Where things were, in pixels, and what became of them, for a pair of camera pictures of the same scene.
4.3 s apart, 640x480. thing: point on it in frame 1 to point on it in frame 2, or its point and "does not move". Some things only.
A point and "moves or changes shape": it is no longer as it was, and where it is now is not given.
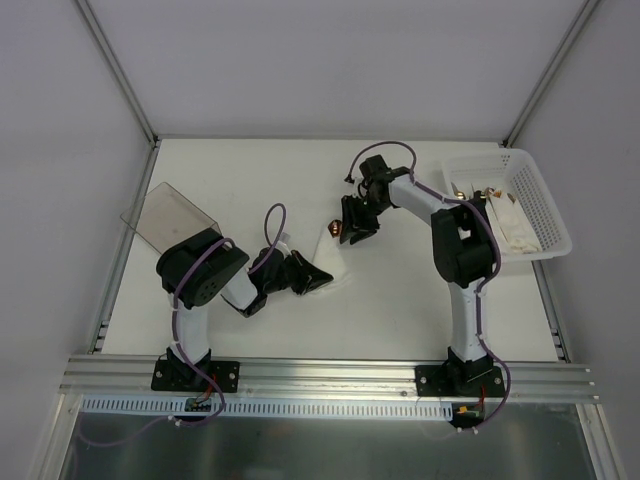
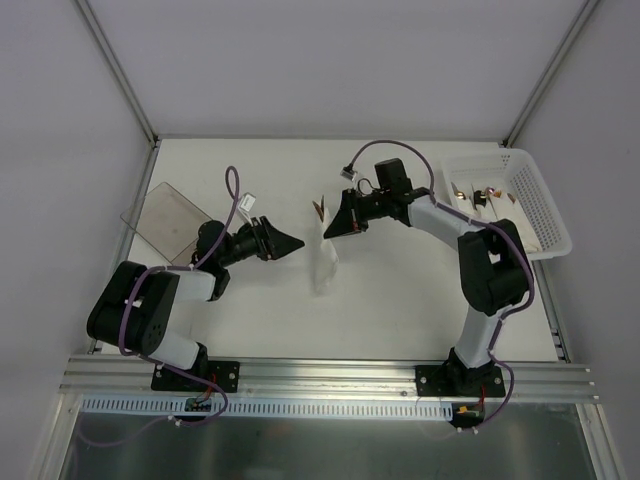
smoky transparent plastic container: (165, 218) does not move
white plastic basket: (508, 182) does not move
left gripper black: (296, 275) to (266, 238)
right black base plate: (454, 380) does not move
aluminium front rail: (131, 377) does not move
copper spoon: (335, 227) moves or changes shape
